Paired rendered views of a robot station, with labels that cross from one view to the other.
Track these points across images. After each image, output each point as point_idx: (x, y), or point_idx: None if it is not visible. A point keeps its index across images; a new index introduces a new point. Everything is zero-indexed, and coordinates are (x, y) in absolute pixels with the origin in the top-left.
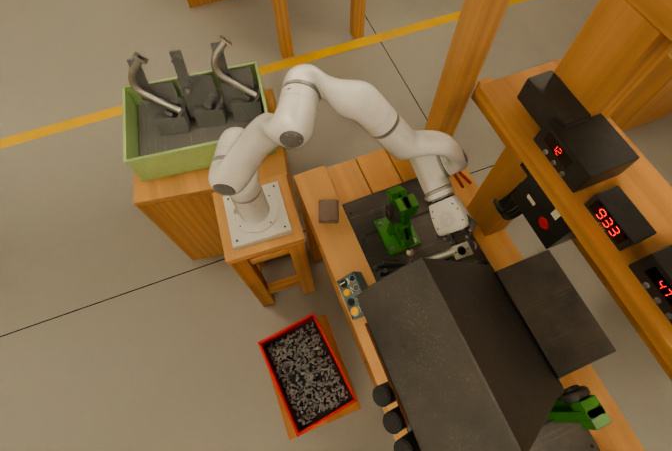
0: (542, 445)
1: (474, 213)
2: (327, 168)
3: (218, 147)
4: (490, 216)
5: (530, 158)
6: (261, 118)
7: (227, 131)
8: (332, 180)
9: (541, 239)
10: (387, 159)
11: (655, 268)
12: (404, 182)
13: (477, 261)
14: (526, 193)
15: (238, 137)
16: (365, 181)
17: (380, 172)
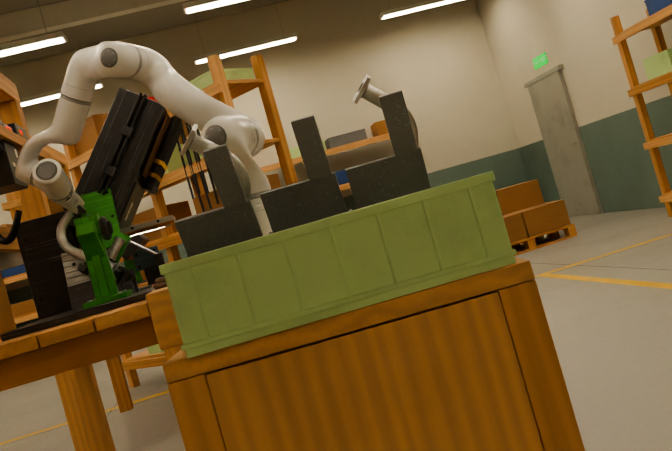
0: None
1: (7, 326)
2: (143, 303)
3: (238, 117)
4: (4, 296)
5: (4, 127)
6: (168, 68)
7: (223, 116)
8: (146, 301)
9: (26, 184)
10: (47, 330)
11: (17, 127)
12: (53, 319)
13: (62, 253)
14: (12, 163)
15: (203, 92)
16: (102, 313)
17: (72, 322)
